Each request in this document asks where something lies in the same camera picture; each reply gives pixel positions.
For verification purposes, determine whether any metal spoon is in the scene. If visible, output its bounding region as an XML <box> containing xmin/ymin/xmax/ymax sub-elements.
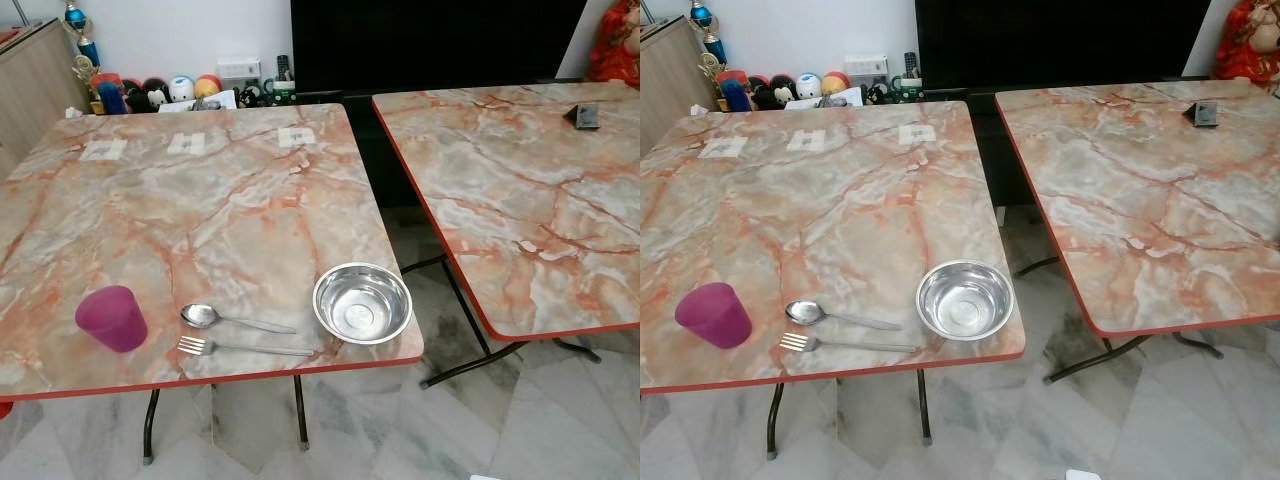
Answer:
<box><xmin>180</xmin><ymin>303</ymin><xmax>299</xmax><ymax>336</ymax></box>
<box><xmin>785</xmin><ymin>300</ymin><xmax>904</xmax><ymax>332</ymax></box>

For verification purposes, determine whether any stainless steel bowl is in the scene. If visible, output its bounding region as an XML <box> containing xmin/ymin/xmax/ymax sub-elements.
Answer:
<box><xmin>312</xmin><ymin>262</ymin><xmax>414</xmax><ymax>347</ymax></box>
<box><xmin>916</xmin><ymin>259</ymin><xmax>1015</xmax><ymax>342</ymax></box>

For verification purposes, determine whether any black television screen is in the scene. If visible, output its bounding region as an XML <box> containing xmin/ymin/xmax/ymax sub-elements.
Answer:
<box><xmin>915</xmin><ymin>0</ymin><xmax>1213</xmax><ymax>93</ymax></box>
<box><xmin>290</xmin><ymin>0</ymin><xmax>588</xmax><ymax>96</ymax></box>

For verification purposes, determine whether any blue gold trophy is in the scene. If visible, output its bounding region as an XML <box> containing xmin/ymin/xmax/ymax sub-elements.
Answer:
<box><xmin>688</xmin><ymin>0</ymin><xmax>728</xmax><ymax>73</ymax></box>
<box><xmin>62</xmin><ymin>0</ymin><xmax>101</xmax><ymax>71</ymax></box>

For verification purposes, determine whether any wooden cabinet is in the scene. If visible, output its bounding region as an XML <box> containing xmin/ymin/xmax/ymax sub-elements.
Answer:
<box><xmin>640</xmin><ymin>14</ymin><xmax>718</xmax><ymax>157</ymax></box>
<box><xmin>0</xmin><ymin>17</ymin><xmax>93</xmax><ymax>181</ymax></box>

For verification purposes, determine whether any marble pattern folding table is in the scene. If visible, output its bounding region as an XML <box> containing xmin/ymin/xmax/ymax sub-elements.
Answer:
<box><xmin>371</xmin><ymin>80</ymin><xmax>641</xmax><ymax>390</ymax></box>
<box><xmin>0</xmin><ymin>101</ymin><xmax>425</xmax><ymax>467</ymax></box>
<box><xmin>640</xmin><ymin>99</ymin><xmax>1028</xmax><ymax>462</ymax></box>
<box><xmin>995</xmin><ymin>78</ymin><xmax>1280</xmax><ymax>386</ymax></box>

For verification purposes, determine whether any metal fork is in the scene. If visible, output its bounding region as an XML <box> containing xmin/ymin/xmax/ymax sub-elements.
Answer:
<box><xmin>780</xmin><ymin>332</ymin><xmax>919</xmax><ymax>354</ymax></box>
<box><xmin>177</xmin><ymin>336</ymin><xmax>315</xmax><ymax>358</ymax></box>

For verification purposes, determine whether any purple plastic cup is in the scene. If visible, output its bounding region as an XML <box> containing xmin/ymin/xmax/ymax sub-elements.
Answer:
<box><xmin>75</xmin><ymin>285</ymin><xmax>149</xmax><ymax>354</ymax></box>
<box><xmin>674</xmin><ymin>282</ymin><xmax>753</xmax><ymax>350</ymax></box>

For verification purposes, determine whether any black mouse toy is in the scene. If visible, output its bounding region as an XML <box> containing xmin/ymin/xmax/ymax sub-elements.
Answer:
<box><xmin>750</xmin><ymin>74</ymin><xmax>798</xmax><ymax>110</ymax></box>
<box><xmin>124</xmin><ymin>77</ymin><xmax>171</xmax><ymax>113</ymax></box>

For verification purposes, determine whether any red dressed figurine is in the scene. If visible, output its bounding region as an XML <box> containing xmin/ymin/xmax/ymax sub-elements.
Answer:
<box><xmin>587</xmin><ymin>0</ymin><xmax>641</xmax><ymax>89</ymax></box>
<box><xmin>1214</xmin><ymin>0</ymin><xmax>1280</xmax><ymax>87</ymax></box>

